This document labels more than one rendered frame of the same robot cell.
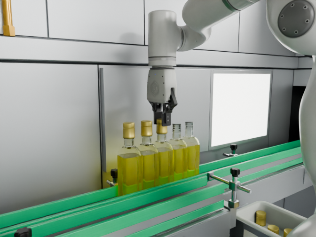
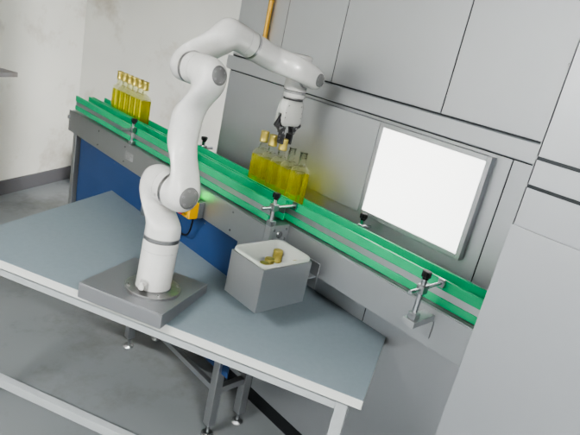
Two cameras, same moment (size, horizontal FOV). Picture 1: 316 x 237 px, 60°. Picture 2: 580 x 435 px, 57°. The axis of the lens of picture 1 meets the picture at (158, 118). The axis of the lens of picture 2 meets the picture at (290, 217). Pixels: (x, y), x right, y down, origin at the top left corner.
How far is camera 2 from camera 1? 212 cm
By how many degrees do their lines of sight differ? 76
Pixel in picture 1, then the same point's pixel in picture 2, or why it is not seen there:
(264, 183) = (345, 261)
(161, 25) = not seen: hidden behind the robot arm
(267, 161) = (363, 245)
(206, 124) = (361, 180)
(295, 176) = (400, 301)
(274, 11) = not seen: hidden behind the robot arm
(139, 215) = (221, 177)
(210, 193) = (260, 199)
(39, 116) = (261, 116)
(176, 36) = not seen: hidden behind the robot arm
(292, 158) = (412, 277)
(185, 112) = (342, 155)
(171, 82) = (280, 109)
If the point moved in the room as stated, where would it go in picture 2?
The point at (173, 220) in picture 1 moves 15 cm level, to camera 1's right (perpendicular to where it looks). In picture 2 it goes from (236, 198) to (237, 210)
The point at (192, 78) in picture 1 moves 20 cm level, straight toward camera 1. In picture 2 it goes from (356, 123) to (303, 112)
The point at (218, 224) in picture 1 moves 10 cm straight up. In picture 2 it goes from (255, 226) to (260, 201)
